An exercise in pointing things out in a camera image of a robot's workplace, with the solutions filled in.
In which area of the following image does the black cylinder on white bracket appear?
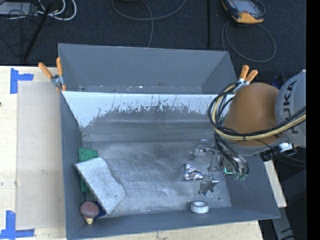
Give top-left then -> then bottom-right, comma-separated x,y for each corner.
259,141 -> 299,163

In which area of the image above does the pale wood flat board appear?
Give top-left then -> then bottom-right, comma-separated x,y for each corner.
15,80 -> 67,231

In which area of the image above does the crumpled silver foil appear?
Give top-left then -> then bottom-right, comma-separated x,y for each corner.
182,162 -> 205,182

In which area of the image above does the small blue flat piece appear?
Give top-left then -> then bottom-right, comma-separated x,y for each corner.
94,207 -> 106,220

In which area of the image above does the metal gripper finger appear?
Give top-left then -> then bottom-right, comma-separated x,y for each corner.
189,138 -> 217,161
198,173 -> 220,197

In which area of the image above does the white tape roll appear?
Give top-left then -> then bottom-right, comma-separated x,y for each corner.
190,200 -> 210,215

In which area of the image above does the grey metal bin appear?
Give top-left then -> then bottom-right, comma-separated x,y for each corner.
57,43 -> 281,240

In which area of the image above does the red-brown toy mushroom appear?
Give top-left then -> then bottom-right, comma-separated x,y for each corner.
79,200 -> 101,225

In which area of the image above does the pale grey flat slab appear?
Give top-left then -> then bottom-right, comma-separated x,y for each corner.
73,156 -> 127,216

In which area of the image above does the dark green flat block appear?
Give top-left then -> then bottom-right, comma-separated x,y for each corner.
77,146 -> 99,194

